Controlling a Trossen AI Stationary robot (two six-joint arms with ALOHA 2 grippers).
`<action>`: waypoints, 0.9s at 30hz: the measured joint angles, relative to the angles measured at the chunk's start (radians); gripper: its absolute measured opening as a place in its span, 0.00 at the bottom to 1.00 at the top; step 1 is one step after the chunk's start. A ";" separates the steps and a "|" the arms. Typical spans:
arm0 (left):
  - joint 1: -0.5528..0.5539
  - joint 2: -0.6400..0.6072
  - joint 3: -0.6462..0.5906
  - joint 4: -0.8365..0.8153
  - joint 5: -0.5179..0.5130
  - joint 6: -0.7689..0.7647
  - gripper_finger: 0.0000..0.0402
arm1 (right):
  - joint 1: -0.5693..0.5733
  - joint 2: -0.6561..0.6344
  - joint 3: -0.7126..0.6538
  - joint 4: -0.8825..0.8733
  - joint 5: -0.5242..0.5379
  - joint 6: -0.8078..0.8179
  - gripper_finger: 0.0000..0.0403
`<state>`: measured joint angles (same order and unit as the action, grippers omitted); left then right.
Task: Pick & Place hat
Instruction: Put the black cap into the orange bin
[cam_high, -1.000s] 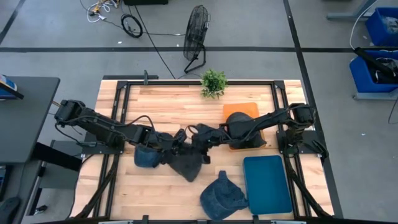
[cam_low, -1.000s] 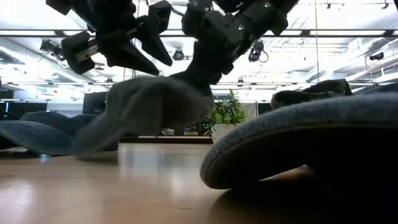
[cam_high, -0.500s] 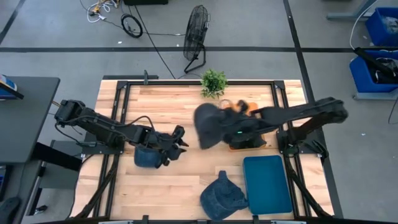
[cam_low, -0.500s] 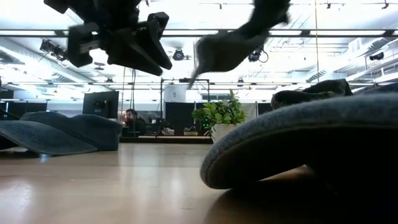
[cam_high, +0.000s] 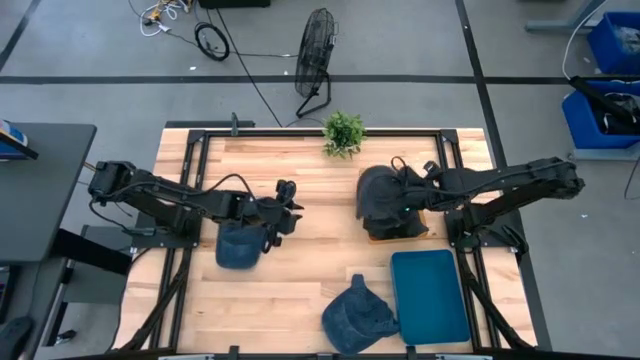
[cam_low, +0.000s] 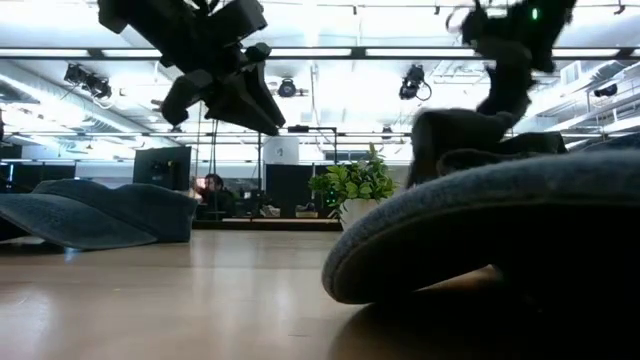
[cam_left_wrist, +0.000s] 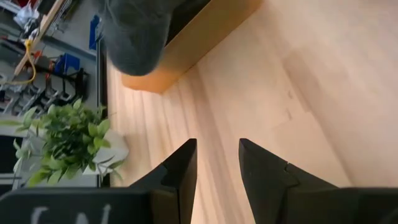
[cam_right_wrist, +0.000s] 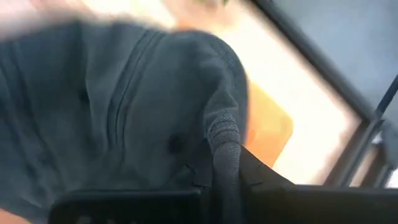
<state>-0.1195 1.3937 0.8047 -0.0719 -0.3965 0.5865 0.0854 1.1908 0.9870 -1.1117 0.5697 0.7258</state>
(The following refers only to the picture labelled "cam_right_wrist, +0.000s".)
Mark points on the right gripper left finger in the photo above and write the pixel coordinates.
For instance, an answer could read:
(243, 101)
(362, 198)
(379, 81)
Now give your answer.
(140, 207)

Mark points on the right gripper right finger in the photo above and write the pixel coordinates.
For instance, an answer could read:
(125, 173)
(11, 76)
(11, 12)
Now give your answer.
(295, 205)

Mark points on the orange flat mat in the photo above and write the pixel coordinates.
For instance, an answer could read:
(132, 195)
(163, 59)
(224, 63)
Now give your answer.
(267, 130)

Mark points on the blue-grey hat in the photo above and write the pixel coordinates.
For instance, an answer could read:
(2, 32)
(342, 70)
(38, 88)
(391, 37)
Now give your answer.
(109, 109)

